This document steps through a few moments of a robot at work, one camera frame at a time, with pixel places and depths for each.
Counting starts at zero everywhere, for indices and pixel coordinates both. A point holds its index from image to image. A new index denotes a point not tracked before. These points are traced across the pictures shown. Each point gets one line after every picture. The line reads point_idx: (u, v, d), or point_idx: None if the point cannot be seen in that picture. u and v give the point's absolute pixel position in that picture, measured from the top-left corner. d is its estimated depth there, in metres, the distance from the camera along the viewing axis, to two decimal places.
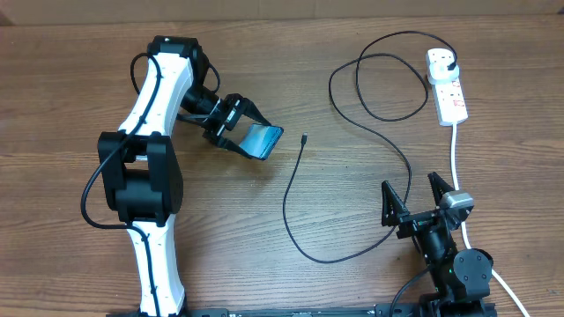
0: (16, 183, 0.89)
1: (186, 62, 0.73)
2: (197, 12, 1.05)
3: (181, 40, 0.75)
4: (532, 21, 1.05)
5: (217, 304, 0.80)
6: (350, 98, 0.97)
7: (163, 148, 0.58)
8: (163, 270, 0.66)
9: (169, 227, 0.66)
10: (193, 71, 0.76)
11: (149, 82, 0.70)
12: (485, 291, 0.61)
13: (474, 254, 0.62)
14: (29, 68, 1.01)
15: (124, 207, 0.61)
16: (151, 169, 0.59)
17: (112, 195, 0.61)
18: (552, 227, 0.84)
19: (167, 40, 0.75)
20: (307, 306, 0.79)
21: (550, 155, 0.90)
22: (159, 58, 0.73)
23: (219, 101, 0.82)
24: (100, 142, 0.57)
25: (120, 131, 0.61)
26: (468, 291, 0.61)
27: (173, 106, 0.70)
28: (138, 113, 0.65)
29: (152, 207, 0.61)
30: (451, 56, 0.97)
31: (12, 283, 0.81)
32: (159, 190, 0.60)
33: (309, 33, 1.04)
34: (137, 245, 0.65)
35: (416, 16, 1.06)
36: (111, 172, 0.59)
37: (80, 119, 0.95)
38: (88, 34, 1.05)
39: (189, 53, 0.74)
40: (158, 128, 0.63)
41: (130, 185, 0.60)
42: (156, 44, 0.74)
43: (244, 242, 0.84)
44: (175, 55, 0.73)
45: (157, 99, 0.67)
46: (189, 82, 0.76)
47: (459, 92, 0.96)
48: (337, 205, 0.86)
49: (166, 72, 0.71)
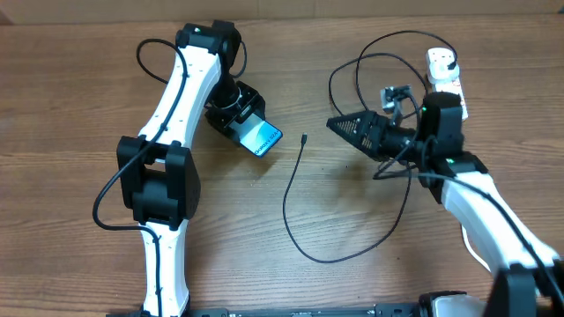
0: (16, 182, 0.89)
1: (215, 60, 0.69)
2: (196, 11, 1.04)
3: (214, 33, 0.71)
4: (532, 20, 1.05)
5: (217, 304, 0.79)
6: (350, 98, 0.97)
7: (182, 159, 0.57)
8: (171, 274, 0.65)
9: (181, 232, 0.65)
10: (221, 66, 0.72)
11: (174, 80, 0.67)
12: (458, 106, 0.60)
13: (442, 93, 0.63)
14: (28, 67, 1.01)
15: (139, 209, 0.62)
16: (167, 176, 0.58)
17: (128, 195, 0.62)
18: (552, 227, 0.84)
19: (196, 30, 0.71)
20: (307, 306, 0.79)
21: (550, 154, 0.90)
22: (186, 53, 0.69)
23: (242, 95, 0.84)
24: (120, 146, 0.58)
25: (140, 137, 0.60)
26: (441, 109, 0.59)
27: (197, 108, 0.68)
28: (160, 118, 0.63)
29: (166, 211, 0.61)
30: (451, 56, 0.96)
31: (12, 283, 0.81)
32: (175, 197, 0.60)
33: (309, 33, 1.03)
34: (148, 245, 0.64)
35: (416, 15, 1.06)
36: (129, 175, 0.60)
37: (80, 119, 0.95)
38: (88, 33, 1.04)
39: (218, 47, 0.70)
40: (179, 137, 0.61)
41: (148, 187, 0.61)
42: (186, 34, 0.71)
43: (244, 242, 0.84)
44: (204, 49, 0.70)
45: (180, 101, 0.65)
46: (218, 77, 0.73)
47: (459, 91, 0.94)
48: (338, 205, 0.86)
49: (192, 70, 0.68)
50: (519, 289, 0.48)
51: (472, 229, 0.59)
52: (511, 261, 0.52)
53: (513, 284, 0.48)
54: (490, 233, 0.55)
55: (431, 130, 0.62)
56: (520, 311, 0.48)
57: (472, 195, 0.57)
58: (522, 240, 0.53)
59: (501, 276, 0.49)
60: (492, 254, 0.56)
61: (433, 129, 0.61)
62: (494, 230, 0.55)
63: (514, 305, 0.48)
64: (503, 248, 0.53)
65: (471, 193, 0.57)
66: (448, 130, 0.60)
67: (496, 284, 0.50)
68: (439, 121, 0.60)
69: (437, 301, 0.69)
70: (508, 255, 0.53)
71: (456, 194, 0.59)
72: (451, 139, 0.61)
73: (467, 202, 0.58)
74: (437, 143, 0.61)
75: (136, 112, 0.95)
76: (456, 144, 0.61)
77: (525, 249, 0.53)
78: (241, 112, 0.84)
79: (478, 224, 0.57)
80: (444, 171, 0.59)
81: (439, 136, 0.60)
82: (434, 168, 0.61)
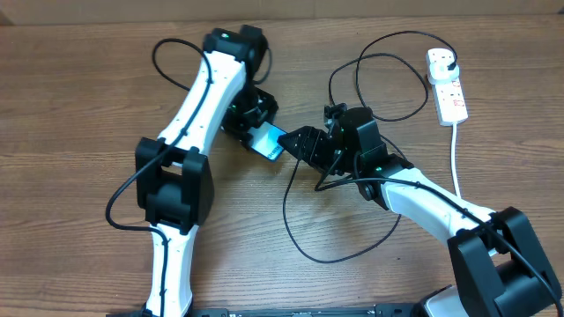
0: (16, 182, 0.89)
1: (240, 67, 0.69)
2: (196, 11, 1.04)
3: (241, 39, 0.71)
4: (532, 21, 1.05)
5: (217, 304, 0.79)
6: (350, 98, 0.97)
7: (200, 165, 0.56)
8: (177, 276, 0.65)
9: (191, 236, 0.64)
10: (246, 74, 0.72)
11: (198, 85, 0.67)
12: (371, 121, 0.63)
13: (353, 108, 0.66)
14: (28, 68, 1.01)
15: (152, 210, 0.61)
16: (183, 182, 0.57)
17: (143, 195, 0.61)
18: (552, 227, 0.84)
19: (225, 35, 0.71)
20: (307, 306, 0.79)
21: (550, 155, 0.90)
22: (211, 58, 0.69)
23: (261, 100, 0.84)
24: (138, 147, 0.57)
25: (160, 139, 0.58)
26: (358, 128, 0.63)
27: (218, 115, 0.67)
28: (181, 121, 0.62)
29: (179, 216, 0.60)
30: (451, 56, 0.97)
31: (12, 283, 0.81)
32: (189, 202, 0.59)
33: (309, 33, 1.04)
34: (157, 246, 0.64)
35: (416, 16, 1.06)
36: (145, 177, 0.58)
37: (80, 119, 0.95)
38: (88, 34, 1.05)
39: (245, 55, 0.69)
40: (198, 143, 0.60)
41: (164, 188, 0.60)
42: (212, 39, 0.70)
43: (244, 242, 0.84)
44: (230, 56, 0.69)
45: (203, 106, 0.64)
46: (241, 85, 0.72)
47: (459, 91, 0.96)
48: (337, 205, 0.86)
49: (217, 76, 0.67)
50: (470, 253, 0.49)
51: (420, 217, 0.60)
52: (457, 231, 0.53)
53: (463, 250, 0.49)
54: (432, 214, 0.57)
55: (355, 147, 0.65)
56: (479, 271, 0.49)
57: (406, 187, 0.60)
58: (459, 210, 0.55)
59: (451, 245, 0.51)
60: (442, 232, 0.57)
61: (357, 147, 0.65)
62: (434, 210, 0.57)
63: (471, 267, 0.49)
64: (447, 222, 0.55)
65: (404, 187, 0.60)
66: (370, 145, 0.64)
67: (451, 256, 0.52)
68: (359, 138, 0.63)
69: (428, 303, 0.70)
70: (454, 226, 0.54)
71: (392, 192, 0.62)
72: (374, 150, 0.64)
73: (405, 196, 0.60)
74: (364, 157, 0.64)
75: (136, 112, 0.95)
76: (381, 152, 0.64)
77: (466, 216, 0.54)
78: (259, 117, 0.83)
79: (420, 210, 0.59)
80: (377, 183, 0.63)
81: (363, 151, 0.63)
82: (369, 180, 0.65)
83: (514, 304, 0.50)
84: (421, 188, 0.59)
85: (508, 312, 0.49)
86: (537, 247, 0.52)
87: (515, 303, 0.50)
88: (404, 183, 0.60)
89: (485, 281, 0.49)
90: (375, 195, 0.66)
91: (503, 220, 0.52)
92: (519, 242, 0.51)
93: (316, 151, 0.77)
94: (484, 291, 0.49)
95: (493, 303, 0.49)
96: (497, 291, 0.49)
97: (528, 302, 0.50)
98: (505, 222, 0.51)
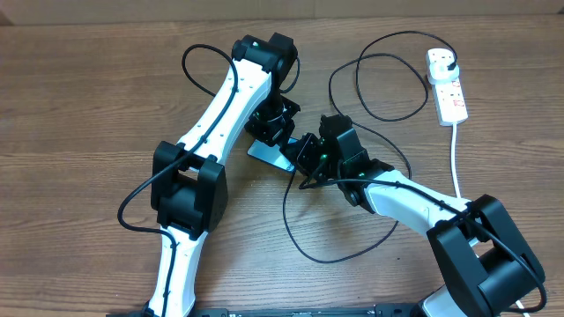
0: (16, 182, 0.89)
1: (266, 77, 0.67)
2: (197, 11, 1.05)
3: (271, 48, 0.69)
4: (532, 21, 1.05)
5: (217, 305, 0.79)
6: (350, 98, 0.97)
7: (216, 174, 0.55)
8: (181, 280, 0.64)
9: (200, 241, 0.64)
10: (272, 84, 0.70)
11: (223, 92, 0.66)
12: (350, 129, 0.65)
13: (337, 117, 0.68)
14: (27, 68, 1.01)
15: (166, 212, 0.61)
16: (198, 188, 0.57)
17: (156, 198, 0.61)
18: (552, 227, 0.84)
19: (256, 43, 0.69)
20: (307, 306, 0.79)
21: (549, 154, 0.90)
22: (240, 66, 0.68)
23: (285, 109, 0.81)
24: (159, 150, 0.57)
25: (180, 145, 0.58)
26: (337, 136, 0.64)
27: (240, 124, 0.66)
28: (203, 129, 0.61)
29: (190, 220, 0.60)
30: (451, 56, 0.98)
31: (11, 283, 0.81)
32: (201, 210, 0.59)
33: (309, 33, 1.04)
34: (165, 248, 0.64)
35: (415, 16, 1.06)
36: (160, 180, 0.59)
37: (80, 119, 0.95)
38: (89, 34, 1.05)
39: (273, 65, 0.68)
40: (217, 151, 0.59)
41: (179, 194, 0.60)
42: (242, 46, 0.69)
43: (245, 243, 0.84)
44: (258, 65, 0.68)
45: (226, 115, 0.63)
46: (266, 95, 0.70)
47: (459, 91, 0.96)
48: (336, 204, 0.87)
49: (243, 84, 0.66)
50: (448, 242, 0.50)
51: (404, 217, 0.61)
52: (437, 222, 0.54)
53: (442, 240, 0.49)
54: (411, 210, 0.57)
55: (337, 155, 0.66)
56: (459, 259, 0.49)
57: (388, 187, 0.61)
58: (436, 202, 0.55)
59: (431, 237, 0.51)
60: (422, 226, 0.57)
61: (338, 154, 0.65)
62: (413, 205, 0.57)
63: (451, 256, 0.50)
64: (426, 215, 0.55)
65: (386, 187, 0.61)
66: (351, 151, 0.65)
67: (433, 248, 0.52)
68: (338, 145, 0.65)
69: (426, 303, 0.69)
70: (433, 217, 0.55)
71: (375, 195, 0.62)
72: (357, 156, 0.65)
73: (388, 195, 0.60)
74: (347, 163, 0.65)
75: (136, 112, 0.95)
76: (362, 158, 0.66)
77: (443, 207, 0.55)
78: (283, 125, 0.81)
79: (403, 210, 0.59)
80: (360, 187, 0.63)
81: (345, 158, 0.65)
82: (353, 187, 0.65)
83: (499, 291, 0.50)
84: (402, 187, 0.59)
85: (493, 297, 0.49)
86: (515, 232, 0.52)
87: (500, 288, 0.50)
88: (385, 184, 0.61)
89: (466, 268, 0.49)
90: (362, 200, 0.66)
91: (479, 209, 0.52)
92: (497, 228, 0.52)
93: (305, 153, 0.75)
94: (466, 278, 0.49)
95: (478, 290, 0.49)
96: (480, 277, 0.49)
97: (512, 286, 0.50)
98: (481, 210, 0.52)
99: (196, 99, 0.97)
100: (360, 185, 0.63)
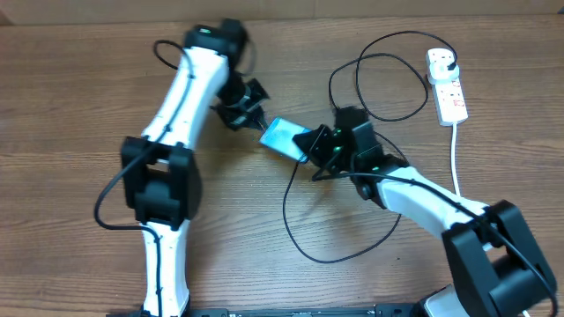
0: (16, 182, 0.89)
1: (222, 61, 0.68)
2: (197, 11, 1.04)
3: (222, 34, 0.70)
4: (532, 21, 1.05)
5: (217, 304, 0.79)
6: (350, 99, 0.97)
7: (185, 160, 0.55)
8: (172, 272, 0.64)
9: (182, 231, 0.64)
10: (229, 67, 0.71)
11: (179, 81, 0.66)
12: (366, 121, 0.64)
13: (352, 110, 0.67)
14: (28, 68, 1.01)
15: (142, 208, 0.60)
16: (172, 178, 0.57)
17: (130, 194, 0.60)
18: (552, 227, 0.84)
19: (204, 31, 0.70)
20: (307, 306, 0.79)
21: (550, 155, 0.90)
22: (192, 54, 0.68)
23: (248, 97, 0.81)
24: (123, 147, 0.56)
25: (144, 138, 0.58)
26: (353, 129, 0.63)
27: (202, 109, 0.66)
28: (165, 118, 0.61)
29: (169, 211, 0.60)
30: (451, 56, 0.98)
31: (12, 283, 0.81)
32: (177, 198, 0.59)
33: (309, 33, 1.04)
34: (148, 245, 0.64)
35: (415, 16, 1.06)
36: (132, 175, 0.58)
37: (80, 119, 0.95)
38: (89, 34, 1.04)
39: (226, 49, 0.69)
40: (183, 138, 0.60)
41: (152, 187, 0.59)
42: (190, 35, 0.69)
43: (245, 242, 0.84)
44: (211, 51, 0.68)
45: (187, 102, 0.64)
46: (223, 79, 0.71)
47: (459, 92, 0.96)
48: (337, 204, 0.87)
49: (198, 70, 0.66)
50: (463, 246, 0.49)
51: (418, 216, 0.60)
52: (452, 224, 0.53)
53: (456, 243, 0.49)
54: (426, 209, 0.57)
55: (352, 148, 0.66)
56: (472, 264, 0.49)
57: (402, 184, 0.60)
58: (453, 204, 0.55)
59: (445, 238, 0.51)
60: (437, 227, 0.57)
61: (353, 147, 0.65)
62: (429, 204, 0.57)
63: (465, 261, 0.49)
64: (441, 216, 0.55)
65: (400, 184, 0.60)
66: (367, 145, 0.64)
67: (446, 249, 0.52)
68: (354, 139, 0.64)
69: (427, 303, 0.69)
70: (448, 219, 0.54)
71: (389, 190, 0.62)
72: (372, 150, 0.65)
73: (400, 192, 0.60)
74: (360, 157, 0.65)
75: (136, 111, 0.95)
76: (377, 152, 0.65)
77: (459, 210, 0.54)
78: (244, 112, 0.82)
79: (417, 208, 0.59)
80: (374, 181, 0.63)
81: (359, 151, 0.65)
82: (366, 180, 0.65)
83: (509, 298, 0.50)
84: (417, 185, 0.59)
85: (504, 304, 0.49)
86: (530, 240, 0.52)
87: (511, 296, 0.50)
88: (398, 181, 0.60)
89: (478, 274, 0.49)
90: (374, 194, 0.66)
91: (497, 214, 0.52)
92: (513, 235, 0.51)
93: (318, 145, 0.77)
94: (478, 284, 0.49)
95: (488, 296, 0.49)
96: (491, 283, 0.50)
97: (523, 294, 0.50)
98: (499, 215, 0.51)
99: None
100: (374, 180, 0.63)
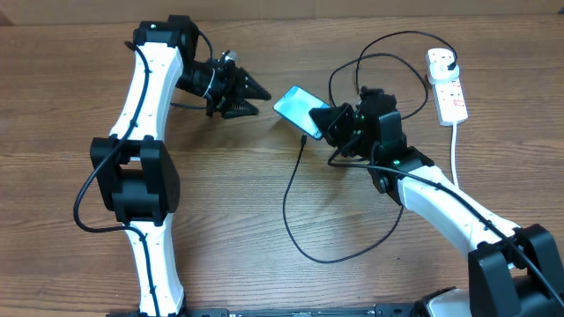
0: (16, 182, 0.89)
1: (175, 53, 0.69)
2: (197, 11, 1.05)
3: (170, 26, 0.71)
4: (532, 21, 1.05)
5: (217, 304, 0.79)
6: (350, 99, 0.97)
7: (157, 152, 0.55)
8: (162, 269, 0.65)
9: (166, 226, 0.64)
10: (182, 58, 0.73)
11: (137, 77, 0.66)
12: (394, 112, 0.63)
13: (380, 97, 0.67)
14: (27, 68, 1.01)
15: (122, 209, 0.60)
16: (145, 173, 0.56)
17: (107, 196, 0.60)
18: (552, 227, 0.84)
19: (152, 26, 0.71)
20: (307, 306, 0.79)
21: (550, 154, 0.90)
22: (145, 49, 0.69)
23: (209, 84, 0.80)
24: (92, 148, 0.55)
25: (112, 136, 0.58)
26: (379, 117, 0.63)
27: (165, 102, 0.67)
28: (129, 115, 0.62)
29: (149, 207, 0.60)
30: (451, 56, 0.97)
31: (12, 283, 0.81)
32: (156, 192, 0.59)
33: (308, 33, 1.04)
34: (135, 245, 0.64)
35: (415, 16, 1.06)
36: (107, 176, 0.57)
37: (80, 119, 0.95)
38: (88, 34, 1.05)
39: (177, 40, 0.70)
40: (149, 131, 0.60)
41: (127, 186, 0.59)
42: (141, 32, 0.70)
43: (244, 242, 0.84)
44: (163, 45, 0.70)
45: (146, 95, 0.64)
46: (180, 71, 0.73)
47: (459, 91, 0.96)
48: (337, 205, 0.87)
49: (154, 65, 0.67)
50: (490, 269, 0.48)
51: (439, 223, 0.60)
52: (478, 244, 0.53)
53: (484, 265, 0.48)
54: (452, 221, 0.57)
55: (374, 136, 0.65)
56: (497, 287, 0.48)
57: (424, 187, 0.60)
58: (483, 221, 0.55)
59: (471, 258, 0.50)
60: (461, 240, 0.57)
61: (377, 136, 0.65)
62: (454, 216, 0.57)
63: (489, 283, 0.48)
64: (468, 232, 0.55)
65: (424, 187, 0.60)
66: (390, 137, 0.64)
67: (470, 268, 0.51)
68: (379, 128, 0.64)
69: (431, 304, 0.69)
70: (475, 238, 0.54)
71: (409, 189, 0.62)
72: (394, 141, 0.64)
73: (422, 196, 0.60)
74: (382, 148, 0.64)
75: None
76: (400, 144, 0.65)
77: (488, 227, 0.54)
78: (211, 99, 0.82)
79: (440, 215, 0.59)
80: (395, 177, 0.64)
81: (382, 142, 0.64)
82: (384, 173, 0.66)
83: None
84: (441, 189, 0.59)
85: None
86: (558, 267, 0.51)
87: None
88: (423, 182, 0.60)
89: (501, 296, 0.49)
90: (390, 187, 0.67)
91: (527, 238, 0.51)
92: (541, 261, 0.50)
93: (337, 124, 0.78)
94: (499, 305, 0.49)
95: None
96: (512, 307, 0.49)
97: None
98: (530, 239, 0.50)
99: (197, 99, 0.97)
100: (395, 176, 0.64)
